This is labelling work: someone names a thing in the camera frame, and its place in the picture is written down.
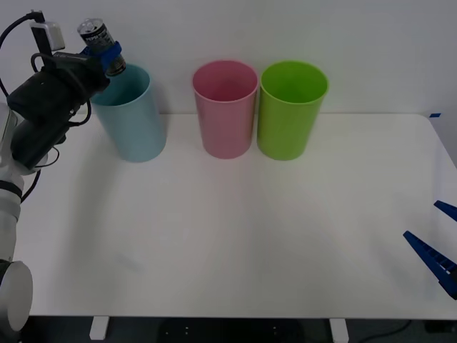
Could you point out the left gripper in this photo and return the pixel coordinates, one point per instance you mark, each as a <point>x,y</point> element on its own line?
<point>80,73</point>

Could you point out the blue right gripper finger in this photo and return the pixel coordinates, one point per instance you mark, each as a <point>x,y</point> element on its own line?
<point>433,259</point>
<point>448,210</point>

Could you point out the black and silver drink can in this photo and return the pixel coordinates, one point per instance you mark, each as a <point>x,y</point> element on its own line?
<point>98,35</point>

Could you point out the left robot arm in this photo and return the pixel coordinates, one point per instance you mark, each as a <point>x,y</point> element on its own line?
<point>39,118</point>

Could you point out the pale blue plastic bin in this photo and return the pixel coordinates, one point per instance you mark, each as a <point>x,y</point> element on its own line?
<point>139,128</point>

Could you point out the white table leg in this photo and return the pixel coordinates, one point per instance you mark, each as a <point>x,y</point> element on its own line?
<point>99,328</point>
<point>339,330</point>

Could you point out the pink plastic bin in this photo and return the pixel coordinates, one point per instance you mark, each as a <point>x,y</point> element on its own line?
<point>225,132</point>

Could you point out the green plastic bin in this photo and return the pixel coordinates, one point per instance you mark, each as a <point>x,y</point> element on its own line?
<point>285,132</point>

